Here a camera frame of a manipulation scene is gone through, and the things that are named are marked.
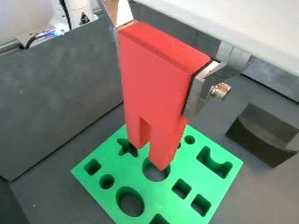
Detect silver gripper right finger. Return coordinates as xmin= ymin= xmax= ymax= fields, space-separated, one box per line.
xmin=182 ymin=41 xmax=255 ymax=119

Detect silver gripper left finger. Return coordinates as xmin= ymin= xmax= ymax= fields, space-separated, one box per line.
xmin=102 ymin=0 xmax=137 ymax=30

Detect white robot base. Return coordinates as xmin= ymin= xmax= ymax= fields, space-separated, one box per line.
xmin=16 ymin=0 xmax=99 ymax=49

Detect black curved block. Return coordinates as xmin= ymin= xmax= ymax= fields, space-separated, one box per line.
xmin=226 ymin=103 xmax=299 ymax=168

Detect dark grey upright panel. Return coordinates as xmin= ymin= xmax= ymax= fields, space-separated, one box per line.
xmin=0 ymin=18 xmax=123 ymax=181

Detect green shape-sorting board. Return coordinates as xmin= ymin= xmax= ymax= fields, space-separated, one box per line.
xmin=71 ymin=126 xmax=243 ymax=224

